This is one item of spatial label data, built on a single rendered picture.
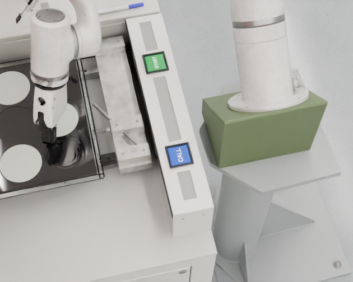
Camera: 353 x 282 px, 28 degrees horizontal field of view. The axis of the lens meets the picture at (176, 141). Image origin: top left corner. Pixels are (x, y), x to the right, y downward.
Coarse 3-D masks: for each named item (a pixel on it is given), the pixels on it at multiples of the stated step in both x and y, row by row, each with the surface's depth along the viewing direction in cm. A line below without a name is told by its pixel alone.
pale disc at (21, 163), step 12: (24, 144) 168; (12, 156) 167; (24, 156) 167; (36, 156) 167; (0, 168) 165; (12, 168) 165; (24, 168) 165; (36, 168) 165; (12, 180) 164; (24, 180) 164
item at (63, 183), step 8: (88, 176) 164; (96, 176) 164; (104, 176) 165; (48, 184) 163; (56, 184) 163; (64, 184) 163; (72, 184) 164; (8, 192) 162; (16, 192) 162; (24, 192) 162; (32, 192) 163
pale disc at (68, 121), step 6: (72, 108) 173; (66, 114) 172; (72, 114) 172; (60, 120) 171; (66, 120) 171; (72, 120) 171; (60, 126) 170; (66, 126) 170; (72, 126) 170; (60, 132) 170; (66, 132) 170
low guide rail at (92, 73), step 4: (128, 60) 186; (84, 68) 184; (88, 68) 184; (92, 68) 184; (96, 68) 184; (84, 72) 184; (88, 72) 184; (92, 72) 184; (96, 72) 184; (88, 76) 185; (92, 76) 185; (96, 76) 186
